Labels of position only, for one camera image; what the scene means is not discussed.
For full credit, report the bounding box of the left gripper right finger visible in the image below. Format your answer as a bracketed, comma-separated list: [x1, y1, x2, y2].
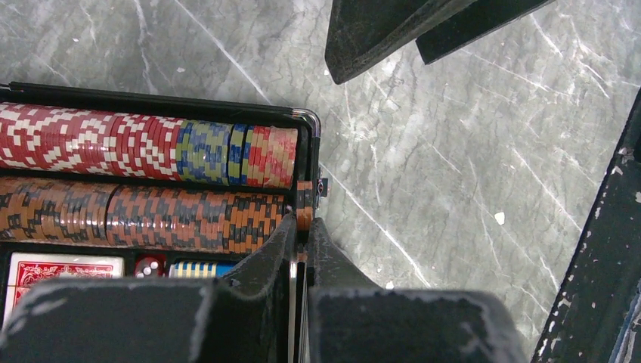
[308, 218, 527, 362]

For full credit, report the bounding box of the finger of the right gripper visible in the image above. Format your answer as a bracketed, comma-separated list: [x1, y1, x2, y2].
[324, 0, 474, 85]
[416, 0, 550, 64]

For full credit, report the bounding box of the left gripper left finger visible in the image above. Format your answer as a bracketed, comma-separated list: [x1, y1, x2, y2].
[1, 214, 296, 362]

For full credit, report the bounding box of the blue Texas Hold'em card deck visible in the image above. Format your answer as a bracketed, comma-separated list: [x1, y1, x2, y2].
[168, 261, 235, 278]

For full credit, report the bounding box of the single chip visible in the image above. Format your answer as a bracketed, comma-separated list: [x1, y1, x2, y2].
[296, 181, 314, 231]

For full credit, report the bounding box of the black poker chip case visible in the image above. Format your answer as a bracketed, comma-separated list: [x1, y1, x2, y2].
[1, 82, 327, 362]

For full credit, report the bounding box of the single red die in case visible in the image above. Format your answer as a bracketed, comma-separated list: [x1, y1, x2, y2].
[134, 256, 165, 278]

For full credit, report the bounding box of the brown orange chip stack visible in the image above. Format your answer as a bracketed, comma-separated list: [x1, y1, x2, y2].
[1, 176, 286, 253]

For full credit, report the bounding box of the red playing card deck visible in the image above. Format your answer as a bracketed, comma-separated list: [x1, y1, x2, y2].
[2, 252, 125, 327]

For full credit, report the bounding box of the red white chip stack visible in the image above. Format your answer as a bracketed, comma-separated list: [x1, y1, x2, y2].
[1, 102, 299, 189]

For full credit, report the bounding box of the black base frame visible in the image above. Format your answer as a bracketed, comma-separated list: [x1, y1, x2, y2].
[531, 98, 640, 362]

